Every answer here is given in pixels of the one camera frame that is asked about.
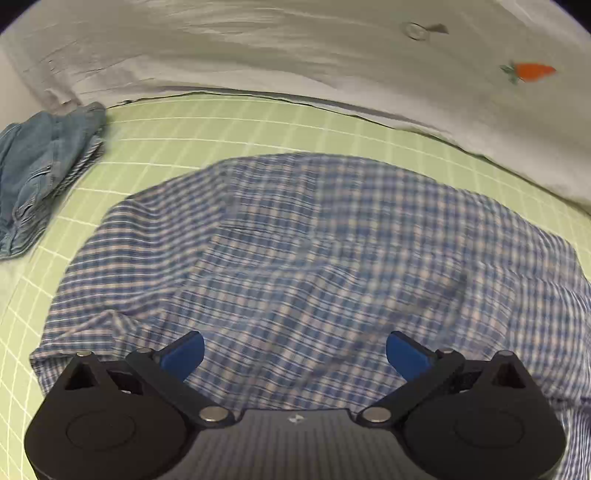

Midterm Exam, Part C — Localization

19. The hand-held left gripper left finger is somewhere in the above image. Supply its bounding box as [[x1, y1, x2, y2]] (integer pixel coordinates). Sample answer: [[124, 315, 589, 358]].
[[64, 331, 234, 428]]

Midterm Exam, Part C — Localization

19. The green grid mat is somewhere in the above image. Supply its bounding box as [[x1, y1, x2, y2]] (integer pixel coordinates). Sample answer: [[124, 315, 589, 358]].
[[0, 95, 591, 480]]

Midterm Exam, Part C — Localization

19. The grey carrot print sheet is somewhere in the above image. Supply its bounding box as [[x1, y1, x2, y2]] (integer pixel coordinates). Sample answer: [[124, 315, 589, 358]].
[[0, 0, 591, 213]]

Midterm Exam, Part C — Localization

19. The blue plaid shirt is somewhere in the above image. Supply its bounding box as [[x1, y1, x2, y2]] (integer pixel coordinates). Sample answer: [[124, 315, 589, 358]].
[[30, 154, 591, 480]]

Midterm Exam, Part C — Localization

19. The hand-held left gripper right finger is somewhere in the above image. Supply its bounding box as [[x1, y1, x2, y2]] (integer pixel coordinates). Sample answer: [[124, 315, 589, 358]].
[[357, 330, 537, 428]]

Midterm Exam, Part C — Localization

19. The blue denim garment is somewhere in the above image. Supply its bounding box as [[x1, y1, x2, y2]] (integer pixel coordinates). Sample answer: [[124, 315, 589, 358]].
[[0, 102, 108, 260]]

